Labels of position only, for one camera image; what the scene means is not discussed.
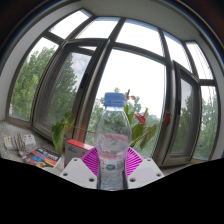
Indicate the potted plant in white pot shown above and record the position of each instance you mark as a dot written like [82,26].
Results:
[60,133]

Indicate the large dark-framed window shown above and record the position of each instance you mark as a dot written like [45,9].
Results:
[170,100]

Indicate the colourful dark book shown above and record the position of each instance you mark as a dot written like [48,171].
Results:
[43,157]

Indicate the clear blue-capped water bottle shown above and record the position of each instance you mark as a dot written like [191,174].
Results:
[112,140]

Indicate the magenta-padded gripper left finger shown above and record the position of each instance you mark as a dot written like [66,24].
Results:
[76,170]

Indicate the white and red filament box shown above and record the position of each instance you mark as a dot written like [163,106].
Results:
[75,150]

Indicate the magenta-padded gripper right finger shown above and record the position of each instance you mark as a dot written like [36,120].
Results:
[146,170]

